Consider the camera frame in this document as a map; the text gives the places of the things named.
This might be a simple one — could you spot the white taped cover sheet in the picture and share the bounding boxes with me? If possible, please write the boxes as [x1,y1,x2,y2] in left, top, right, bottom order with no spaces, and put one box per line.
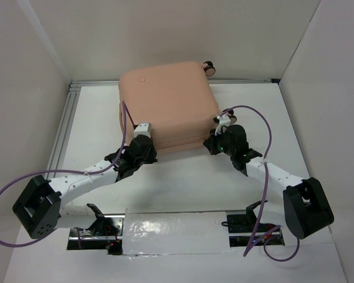
[122,209,232,256]

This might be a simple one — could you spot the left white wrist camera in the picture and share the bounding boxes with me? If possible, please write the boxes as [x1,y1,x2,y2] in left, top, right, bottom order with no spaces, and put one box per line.
[133,122,151,138]

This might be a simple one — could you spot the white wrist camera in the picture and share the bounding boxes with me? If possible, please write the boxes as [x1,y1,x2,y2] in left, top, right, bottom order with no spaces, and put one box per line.
[214,114,231,136]
[133,122,151,138]

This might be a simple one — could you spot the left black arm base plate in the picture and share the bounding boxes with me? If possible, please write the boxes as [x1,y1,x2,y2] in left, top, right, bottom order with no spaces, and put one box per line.
[67,203,125,255]

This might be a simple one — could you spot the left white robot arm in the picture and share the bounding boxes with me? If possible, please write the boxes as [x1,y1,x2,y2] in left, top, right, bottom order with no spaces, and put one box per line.
[12,134,157,239]

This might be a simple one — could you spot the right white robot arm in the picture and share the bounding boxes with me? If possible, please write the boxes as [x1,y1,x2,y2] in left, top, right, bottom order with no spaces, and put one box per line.
[203,124,335,239]

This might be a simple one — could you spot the pink suitcase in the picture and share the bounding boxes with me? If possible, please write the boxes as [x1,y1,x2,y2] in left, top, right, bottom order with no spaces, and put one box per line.
[118,61,220,154]

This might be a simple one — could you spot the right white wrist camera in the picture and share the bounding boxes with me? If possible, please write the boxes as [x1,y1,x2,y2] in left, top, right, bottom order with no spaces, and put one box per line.
[214,114,231,136]

